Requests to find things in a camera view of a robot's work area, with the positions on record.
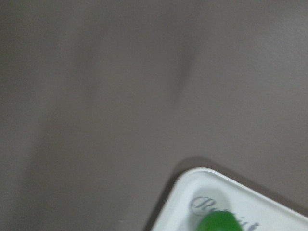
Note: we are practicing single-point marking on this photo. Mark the green lime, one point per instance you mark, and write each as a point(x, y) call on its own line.
point(219, 221)

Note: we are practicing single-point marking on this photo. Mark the white rabbit print tray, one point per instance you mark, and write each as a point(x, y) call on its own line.
point(200, 191)

